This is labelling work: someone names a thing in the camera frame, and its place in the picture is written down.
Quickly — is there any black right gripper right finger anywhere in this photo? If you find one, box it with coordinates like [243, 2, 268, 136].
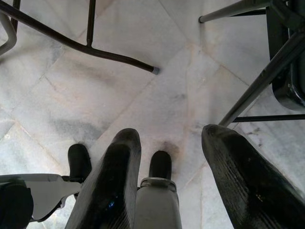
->
[201, 124, 305, 229]

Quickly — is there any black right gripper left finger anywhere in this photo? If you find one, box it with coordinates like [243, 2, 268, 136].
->
[65, 127, 143, 229]

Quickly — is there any robot left leg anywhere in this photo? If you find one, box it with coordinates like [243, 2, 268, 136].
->
[67, 143, 93, 182]

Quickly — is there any robot leg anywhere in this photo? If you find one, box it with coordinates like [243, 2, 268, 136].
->
[67, 143, 93, 182]
[134, 150, 183, 229]

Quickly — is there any robot right leg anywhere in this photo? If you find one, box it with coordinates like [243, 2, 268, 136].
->
[134, 150, 183, 229]

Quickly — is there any marble top folding table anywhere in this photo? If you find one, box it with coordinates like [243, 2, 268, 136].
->
[0, 0, 161, 75]

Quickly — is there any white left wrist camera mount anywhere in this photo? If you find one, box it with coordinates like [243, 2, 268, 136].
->
[0, 173, 83, 222]

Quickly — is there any grey frame black folding chair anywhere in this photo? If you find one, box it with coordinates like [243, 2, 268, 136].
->
[198, 0, 305, 126]

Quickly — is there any grey metal tube frame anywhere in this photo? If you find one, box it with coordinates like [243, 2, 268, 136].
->
[0, 11, 18, 57]

